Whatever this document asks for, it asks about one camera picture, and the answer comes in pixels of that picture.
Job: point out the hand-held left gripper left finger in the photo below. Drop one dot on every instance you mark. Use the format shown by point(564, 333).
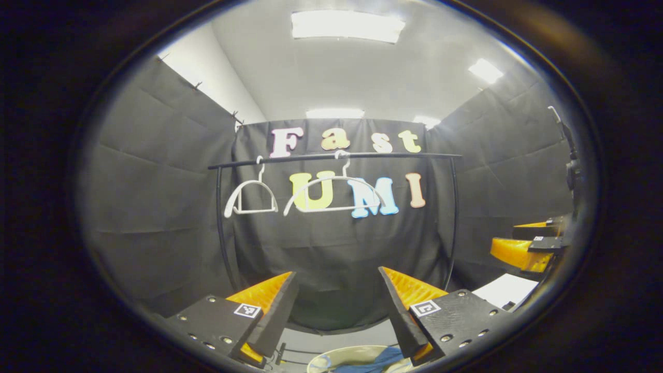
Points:
point(277, 321)

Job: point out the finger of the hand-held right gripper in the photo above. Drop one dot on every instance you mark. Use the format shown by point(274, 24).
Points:
point(538, 233)
point(520, 254)

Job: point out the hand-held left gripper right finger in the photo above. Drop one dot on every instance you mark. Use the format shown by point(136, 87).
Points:
point(401, 321)

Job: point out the beige round laundry hamper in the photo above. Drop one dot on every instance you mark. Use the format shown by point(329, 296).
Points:
point(352, 353)

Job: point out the large white clothes hanger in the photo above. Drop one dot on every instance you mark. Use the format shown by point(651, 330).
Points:
point(339, 177)

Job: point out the small white clothes hanger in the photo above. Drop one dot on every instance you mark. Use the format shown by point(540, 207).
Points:
point(256, 211)

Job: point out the black metal clothes rack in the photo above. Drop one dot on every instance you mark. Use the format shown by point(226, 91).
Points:
point(404, 155)

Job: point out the white flat board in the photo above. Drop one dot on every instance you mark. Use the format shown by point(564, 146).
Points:
point(505, 290)

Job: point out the black backdrop cloth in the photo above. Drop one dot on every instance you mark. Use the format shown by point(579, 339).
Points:
point(155, 207)

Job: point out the large ceiling light panel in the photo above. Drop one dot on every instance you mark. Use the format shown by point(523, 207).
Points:
point(347, 26)

